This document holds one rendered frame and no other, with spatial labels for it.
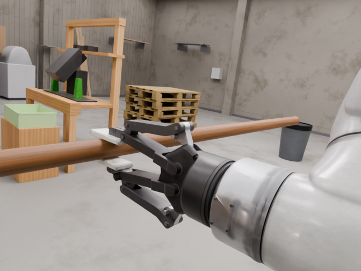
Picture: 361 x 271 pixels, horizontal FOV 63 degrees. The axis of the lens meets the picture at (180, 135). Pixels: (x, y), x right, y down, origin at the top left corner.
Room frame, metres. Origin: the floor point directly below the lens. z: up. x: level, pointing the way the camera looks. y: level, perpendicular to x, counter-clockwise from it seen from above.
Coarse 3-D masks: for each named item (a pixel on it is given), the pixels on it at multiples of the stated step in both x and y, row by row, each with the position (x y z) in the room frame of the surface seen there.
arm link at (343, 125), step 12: (360, 72) 0.30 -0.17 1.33; (360, 84) 0.28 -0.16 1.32; (348, 96) 0.29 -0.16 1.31; (360, 96) 0.27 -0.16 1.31; (348, 108) 0.27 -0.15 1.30; (360, 108) 0.26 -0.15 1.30; (336, 120) 0.29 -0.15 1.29; (348, 120) 0.27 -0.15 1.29; (360, 120) 0.26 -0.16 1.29; (336, 132) 0.28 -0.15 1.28; (348, 132) 0.26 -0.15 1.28; (360, 132) 0.25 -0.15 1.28
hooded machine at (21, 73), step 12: (12, 48) 7.75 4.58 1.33; (0, 60) 7.92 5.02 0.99; (12, 60) 7.71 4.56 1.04; (24, 60) 7.96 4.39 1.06; (0, 72) 7.82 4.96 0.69; (12, 72) 7.67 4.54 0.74; (24, 72) 7.92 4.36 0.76; (0, 84) 7.83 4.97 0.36; (12, 84) 7.67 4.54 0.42; (24, 84) 7.92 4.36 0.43; (0, 96) 7.93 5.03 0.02; (12, 96) 7.67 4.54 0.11; (24, 96) 7.92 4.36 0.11
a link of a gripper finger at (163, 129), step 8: (128, 120) 0.37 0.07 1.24; (136, 120) 0.38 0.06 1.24; (144, 120) 0.38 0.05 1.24; (128, 128) 0.37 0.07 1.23; (136, 128) 0.36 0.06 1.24; (144, 128) 0.36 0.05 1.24; (152, 128) 0.35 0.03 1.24; (160, 128) 0.34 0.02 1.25; (168, 128) 0.33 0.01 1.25; (176, 128) 0.32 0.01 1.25; (184, 128) 0.32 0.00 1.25; (192, 128) 0.33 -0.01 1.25
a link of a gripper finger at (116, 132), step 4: (112, 128) 0.40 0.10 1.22; (116, 128) 0.40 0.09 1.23; (120, 128) 0.40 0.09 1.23; (112, 132) 0.40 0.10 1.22; (116, 132) 0.40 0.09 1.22; (120, 132) 0.39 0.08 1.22; (128, 132) 0.38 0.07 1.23; (132, 132) 0.38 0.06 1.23; (136, 132) 0.39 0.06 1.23; (116, 136) 0.40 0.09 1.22
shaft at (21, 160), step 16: (208, 128) 0.60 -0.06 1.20; (224, 128) 0.64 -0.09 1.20; (240, 128) 0.69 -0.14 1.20; (256, 128) 0.76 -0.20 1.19; (272, 128) 0.85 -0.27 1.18; (48, 144) 0.35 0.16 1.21; (64, 144) 0.36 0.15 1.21; (80, 144) 0.37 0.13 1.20; (96, 144) 0.39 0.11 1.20; (112, 144) 0.41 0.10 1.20; (176, 144) 0.52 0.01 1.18; (0, 160) 0.29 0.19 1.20; (16, 160) 0.30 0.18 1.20; (32, 160) 0.32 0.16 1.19; (48, 160) 0.33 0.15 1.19; (64, 160) 0.35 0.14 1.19; (80, 160) 0.37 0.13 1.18; (0, 176) 0.30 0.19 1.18
